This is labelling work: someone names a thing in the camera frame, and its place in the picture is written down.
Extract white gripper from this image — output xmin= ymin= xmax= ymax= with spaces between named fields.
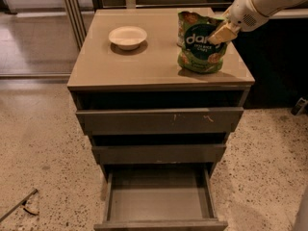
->
xmin=208 ymin=0 xmax=269 ymax=45

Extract green rice chip bag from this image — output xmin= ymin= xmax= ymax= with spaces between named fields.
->
xmin=177 ymin=11 xmax=227 ymax=74

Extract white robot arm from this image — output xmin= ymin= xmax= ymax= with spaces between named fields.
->
xmin=208 ymin=0 xmax=306 ymax=44

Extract grey drawer cabinet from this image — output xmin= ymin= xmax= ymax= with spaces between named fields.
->
xmin=67 ymin=9 xmax=254 ymax=173

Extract grey top drawer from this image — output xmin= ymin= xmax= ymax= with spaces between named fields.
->
xmin=76 ymin=107 xmax=244 ymax=135

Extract grey middle drawer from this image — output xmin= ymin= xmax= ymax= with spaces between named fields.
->
xmin=92 ymin=144 xmax=226 ymax=165

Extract grey open bottom drawer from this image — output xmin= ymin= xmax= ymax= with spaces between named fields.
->
xmin=94 ymin=166 xmax=228 ymax=231

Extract white soda can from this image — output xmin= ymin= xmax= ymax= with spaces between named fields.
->
xmin=177 ymin=17 xmax=182 ymax=47

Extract white bowl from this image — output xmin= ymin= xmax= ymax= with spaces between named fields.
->
xmin=109 ymin=26 xmax=147 ymax=50

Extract dark object on floor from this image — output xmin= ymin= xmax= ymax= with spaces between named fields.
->
xmin=291 ymin=97 xmax=308 ymax=116

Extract metal strip on floor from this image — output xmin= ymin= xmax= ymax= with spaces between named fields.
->
xmin=0 ymin=188 xmax=39 ymax=222

